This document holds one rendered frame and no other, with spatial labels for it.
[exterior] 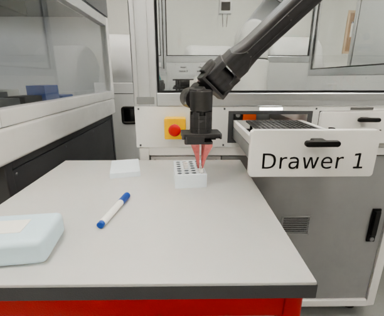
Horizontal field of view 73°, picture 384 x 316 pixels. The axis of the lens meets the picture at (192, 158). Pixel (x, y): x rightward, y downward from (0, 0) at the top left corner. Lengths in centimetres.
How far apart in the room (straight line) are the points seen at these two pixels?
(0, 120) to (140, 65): 43
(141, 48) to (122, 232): 60
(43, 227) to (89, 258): 9
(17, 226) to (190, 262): 29
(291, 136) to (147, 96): 50
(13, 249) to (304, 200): 94
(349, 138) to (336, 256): 73
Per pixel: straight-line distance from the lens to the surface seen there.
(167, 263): 44
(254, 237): 51
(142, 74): 91
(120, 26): 411
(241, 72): 66
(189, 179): 68
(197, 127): 65
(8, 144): 91
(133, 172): 78
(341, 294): 146
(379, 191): 125
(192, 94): 65
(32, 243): 48
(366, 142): 70
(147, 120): 92
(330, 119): 101
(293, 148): 63
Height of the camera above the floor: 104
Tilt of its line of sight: 17 degrees down
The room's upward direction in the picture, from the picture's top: straight up
